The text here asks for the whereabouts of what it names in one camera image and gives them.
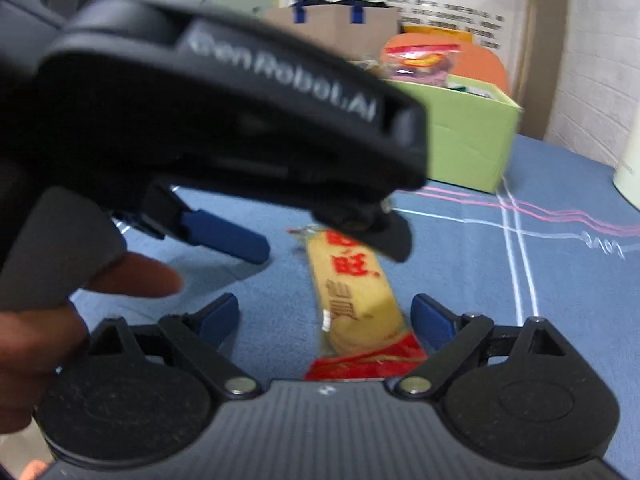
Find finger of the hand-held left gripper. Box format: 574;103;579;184
115;180;272;265
312;195;415;263

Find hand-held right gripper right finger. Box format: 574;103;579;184
397;294;571;401

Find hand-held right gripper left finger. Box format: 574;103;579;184
87;292;263;401

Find red yellow rice cracker packet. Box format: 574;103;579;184
286;225;430;381

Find light green cardboard box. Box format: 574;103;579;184
350;60;525;195

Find brown clear snack packet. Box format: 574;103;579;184
357;54;388;78

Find large clear red label packet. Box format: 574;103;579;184
380;42;463;86

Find person's left hand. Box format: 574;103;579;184
0;252;183;436

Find blue striped tablecloth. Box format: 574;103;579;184
65;132;640;480

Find text poster board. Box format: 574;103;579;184
277;0;536;126

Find cream white thermos jug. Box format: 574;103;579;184
612;120;640;211

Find brown paper bag blue handles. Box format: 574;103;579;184
260;0;402;68

